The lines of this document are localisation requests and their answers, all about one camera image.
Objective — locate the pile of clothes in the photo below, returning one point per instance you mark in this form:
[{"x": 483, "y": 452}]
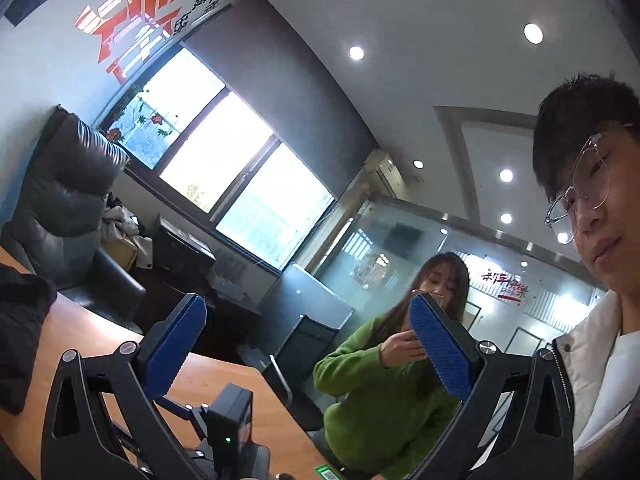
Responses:
[{"x": 120, "y": 222}]

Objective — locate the black printer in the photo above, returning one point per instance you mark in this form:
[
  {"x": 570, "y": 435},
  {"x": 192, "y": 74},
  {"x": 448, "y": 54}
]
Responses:
[{"x": 182, "y": 250}]

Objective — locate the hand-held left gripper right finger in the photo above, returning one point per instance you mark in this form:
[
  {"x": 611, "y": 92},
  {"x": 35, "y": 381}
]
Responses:
[{"x": 442, "y": 345}]

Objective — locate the black cabinet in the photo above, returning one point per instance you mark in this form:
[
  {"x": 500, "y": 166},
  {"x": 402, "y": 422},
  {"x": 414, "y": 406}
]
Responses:
[{"x": 312, "y": 305}]

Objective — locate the red lettered wall poster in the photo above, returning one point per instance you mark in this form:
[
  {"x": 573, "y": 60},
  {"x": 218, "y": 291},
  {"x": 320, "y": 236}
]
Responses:
[{"x": 135, "y": 25}]

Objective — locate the large window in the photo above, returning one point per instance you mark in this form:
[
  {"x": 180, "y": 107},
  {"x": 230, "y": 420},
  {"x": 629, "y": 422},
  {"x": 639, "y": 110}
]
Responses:
[{"x": 225, "y": 160}]

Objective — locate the black cloth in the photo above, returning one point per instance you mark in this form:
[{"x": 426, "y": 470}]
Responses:
[{"x": 22, "y": 325}]

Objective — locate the wall air conditioner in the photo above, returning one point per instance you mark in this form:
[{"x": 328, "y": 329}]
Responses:
[{"x": 387, "y": 172}]

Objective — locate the dark roller blind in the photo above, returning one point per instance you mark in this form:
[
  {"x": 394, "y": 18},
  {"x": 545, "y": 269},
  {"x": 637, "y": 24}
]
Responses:
[{"x": 280, "y": 90}]

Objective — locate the person's head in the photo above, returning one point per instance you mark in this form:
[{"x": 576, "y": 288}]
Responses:
[{"x": 592, "y": 185}]

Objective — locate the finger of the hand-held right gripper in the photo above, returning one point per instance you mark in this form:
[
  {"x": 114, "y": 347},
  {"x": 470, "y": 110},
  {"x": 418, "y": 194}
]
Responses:
[{"x": 184, "y": 408}]

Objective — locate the green packet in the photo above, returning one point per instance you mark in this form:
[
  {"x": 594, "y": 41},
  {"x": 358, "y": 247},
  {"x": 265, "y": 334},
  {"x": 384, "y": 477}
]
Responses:
[{"x": 327, "y": 472}]

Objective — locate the black leather armchair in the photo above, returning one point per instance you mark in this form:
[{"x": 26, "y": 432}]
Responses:
[{"x": 60, "y": 220}]

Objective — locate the person's eyeglasses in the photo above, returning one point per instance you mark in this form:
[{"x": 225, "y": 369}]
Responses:
[{"x": 582, "y": 192}]

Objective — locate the glass partition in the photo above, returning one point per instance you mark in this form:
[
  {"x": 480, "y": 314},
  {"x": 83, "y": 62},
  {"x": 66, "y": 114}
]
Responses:
[{"x": 525, "y": 285}]

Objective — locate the cardboard box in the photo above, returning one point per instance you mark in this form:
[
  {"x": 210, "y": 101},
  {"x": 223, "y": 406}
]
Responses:
[{"x": 122, "y": 252}]

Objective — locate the person's white jacket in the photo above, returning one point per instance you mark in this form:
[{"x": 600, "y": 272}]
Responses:
[{"x": 600, "y": 360}]

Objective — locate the flower vine window decoration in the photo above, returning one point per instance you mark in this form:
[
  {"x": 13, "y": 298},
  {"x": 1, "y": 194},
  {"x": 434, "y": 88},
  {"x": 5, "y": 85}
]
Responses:
[{"x": 145, "y": 115}]

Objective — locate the black office chair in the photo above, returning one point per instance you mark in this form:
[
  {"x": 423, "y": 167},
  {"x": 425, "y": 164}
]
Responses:
[{"x": 295, "y": 395}]

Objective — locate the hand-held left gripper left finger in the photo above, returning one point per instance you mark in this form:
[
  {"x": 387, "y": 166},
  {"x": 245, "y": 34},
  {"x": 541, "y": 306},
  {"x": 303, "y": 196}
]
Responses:
[{"x": 172, "y": 345}]

